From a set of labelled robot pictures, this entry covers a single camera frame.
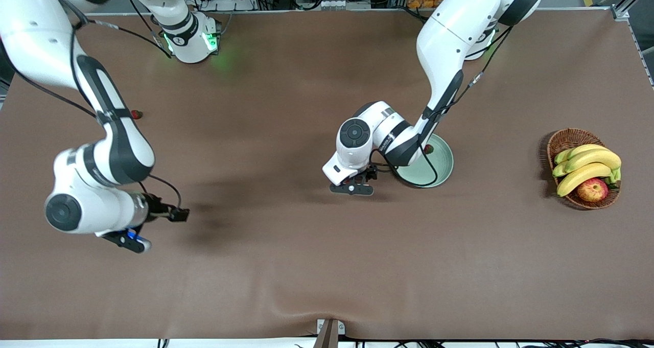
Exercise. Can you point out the grey metal mounting bracket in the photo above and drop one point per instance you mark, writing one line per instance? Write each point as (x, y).
(341, 327)

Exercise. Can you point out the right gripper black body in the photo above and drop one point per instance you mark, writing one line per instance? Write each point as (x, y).
(156, 208)

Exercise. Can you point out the white terminal strip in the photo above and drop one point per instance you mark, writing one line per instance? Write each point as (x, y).
(337, 4)

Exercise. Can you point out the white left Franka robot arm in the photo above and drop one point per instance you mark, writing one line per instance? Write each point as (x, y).
(460, 31)

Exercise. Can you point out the red strawberry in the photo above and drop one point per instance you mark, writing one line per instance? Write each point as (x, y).
(429, 148)
(136, 114)

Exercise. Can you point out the brown mounting bar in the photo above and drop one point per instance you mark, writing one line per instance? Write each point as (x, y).
(327, 338)

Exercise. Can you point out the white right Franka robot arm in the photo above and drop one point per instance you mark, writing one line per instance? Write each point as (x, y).
(30, 36)

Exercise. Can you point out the brown table mat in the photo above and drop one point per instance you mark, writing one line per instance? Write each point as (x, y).
(327, 266)

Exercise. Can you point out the yellow banana bunch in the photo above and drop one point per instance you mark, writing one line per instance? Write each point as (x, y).
(592, 159)

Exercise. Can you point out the brown wicker basket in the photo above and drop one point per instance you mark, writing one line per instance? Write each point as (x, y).
(564, 142)

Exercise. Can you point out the pale green round plate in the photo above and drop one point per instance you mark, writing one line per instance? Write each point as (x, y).
(443, 161)

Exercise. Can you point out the red yellow apple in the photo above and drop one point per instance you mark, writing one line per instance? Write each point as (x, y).
(592, 190)

